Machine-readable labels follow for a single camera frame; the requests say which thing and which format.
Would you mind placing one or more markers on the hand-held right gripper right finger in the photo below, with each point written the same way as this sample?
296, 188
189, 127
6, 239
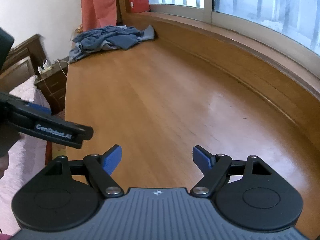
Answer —
201, 158

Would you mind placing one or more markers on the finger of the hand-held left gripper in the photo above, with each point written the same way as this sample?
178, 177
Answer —
37, 108

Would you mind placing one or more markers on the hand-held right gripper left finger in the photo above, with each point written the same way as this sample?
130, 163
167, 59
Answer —
113, 158

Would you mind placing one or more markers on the dark blue pants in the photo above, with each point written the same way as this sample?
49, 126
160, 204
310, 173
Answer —
120, 40

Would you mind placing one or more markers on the wooden nightstand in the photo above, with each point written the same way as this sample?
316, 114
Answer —
53, 87

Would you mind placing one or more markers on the white power strip with chargers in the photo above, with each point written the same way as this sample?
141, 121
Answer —
45, 67

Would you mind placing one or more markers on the wooden bed headboard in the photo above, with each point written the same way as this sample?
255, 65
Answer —
22, 60

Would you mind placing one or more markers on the pink bedcover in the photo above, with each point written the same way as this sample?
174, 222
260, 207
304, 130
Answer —
22, 180

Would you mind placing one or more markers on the light blue shirt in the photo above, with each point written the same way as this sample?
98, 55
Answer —
75, 53

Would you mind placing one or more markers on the pink curtain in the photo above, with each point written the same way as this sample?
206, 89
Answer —
98, 5

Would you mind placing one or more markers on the brown wooden window sill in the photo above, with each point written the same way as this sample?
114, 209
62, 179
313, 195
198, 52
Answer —
225, 32

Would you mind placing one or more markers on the window with white frame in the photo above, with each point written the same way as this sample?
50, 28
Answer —
250, 0

